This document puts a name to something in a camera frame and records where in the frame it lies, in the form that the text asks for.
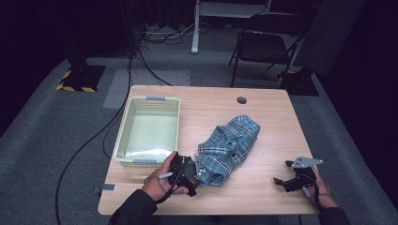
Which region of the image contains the person's right hand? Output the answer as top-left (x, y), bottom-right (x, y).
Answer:
top-left (307, 166), bottom-right (340, 211)

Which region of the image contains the short black floor cable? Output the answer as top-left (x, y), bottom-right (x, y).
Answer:
top-left (136, 46), bottom-right (173, 87)

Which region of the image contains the pale green plastic basket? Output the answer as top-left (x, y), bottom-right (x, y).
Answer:
top-left (114, 96), bottom-right (182, 169)

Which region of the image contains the black yellow-striped stand base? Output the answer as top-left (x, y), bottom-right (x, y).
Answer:
top-left (55, 64), bottom-right (107, 94)

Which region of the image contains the long black floor cable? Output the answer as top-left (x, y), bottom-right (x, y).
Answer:
top-left (54, 51), bottom-right (135, 225)

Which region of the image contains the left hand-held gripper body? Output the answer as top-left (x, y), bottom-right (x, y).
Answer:
top-left (169, 151), bottom-right (208, 189)

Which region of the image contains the black folding chair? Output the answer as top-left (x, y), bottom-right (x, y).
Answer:
top-left (227, 11), bottom-right (311, 89)

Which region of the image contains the blue plaid shirt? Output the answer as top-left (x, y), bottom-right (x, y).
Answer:
top-left (194, 114), bottom-right (262, 188)

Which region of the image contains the dark grey panel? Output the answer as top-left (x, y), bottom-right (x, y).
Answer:
top-left (293, 0), bottom-right (368, 78)

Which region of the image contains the hand-held gripper cable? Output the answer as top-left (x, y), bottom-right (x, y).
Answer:
top-left (143, 158), bottom-right (189, 204)
top-left (300, 172), bottom-right (334, 210)

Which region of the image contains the left hand-held gripper cable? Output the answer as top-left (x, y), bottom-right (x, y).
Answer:
top-left (143, 158), bottom-right (189, 204)

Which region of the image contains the tangle of floor cables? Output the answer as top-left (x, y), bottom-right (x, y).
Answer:
top-left (140, 22), bottom-right (205, 47)

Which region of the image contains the right hand-held gripper cable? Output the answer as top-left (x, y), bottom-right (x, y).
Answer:
top-left (300, 172), bottom-right (334, 210)

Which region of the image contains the person's left hand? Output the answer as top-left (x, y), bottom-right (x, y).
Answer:
top-left (140, 151), bottom-right (190, 203)

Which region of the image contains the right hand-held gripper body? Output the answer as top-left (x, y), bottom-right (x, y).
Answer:
top-left (283, 156), bottom-right (324, 193)

